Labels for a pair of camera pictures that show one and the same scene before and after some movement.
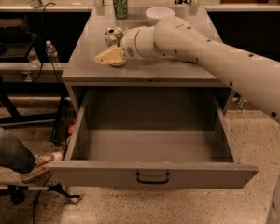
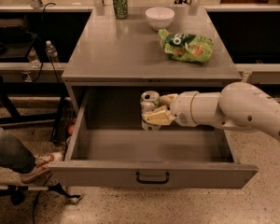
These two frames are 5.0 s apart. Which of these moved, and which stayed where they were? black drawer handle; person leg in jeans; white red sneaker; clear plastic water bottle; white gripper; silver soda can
Moved: white gripper; silver soda can
Stayed: clear plastic water bottle; black drawer handle; person leg in jeans; white red sneaker
